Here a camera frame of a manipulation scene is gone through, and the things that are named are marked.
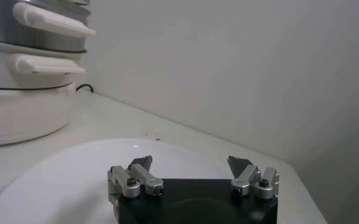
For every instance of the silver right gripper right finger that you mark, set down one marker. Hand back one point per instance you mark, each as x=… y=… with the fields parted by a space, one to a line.
x=246 y=178

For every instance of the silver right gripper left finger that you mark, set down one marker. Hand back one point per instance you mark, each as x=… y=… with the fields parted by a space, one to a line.
x=142 y=176

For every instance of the stainless steel steamer basket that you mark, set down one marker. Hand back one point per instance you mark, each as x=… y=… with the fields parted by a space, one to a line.
x=45 y=33

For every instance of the white round plate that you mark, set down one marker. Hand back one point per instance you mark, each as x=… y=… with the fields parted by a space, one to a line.
x=69 y=182

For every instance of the white electric cooker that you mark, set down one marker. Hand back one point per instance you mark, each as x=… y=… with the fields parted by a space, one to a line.
x=23 y=112

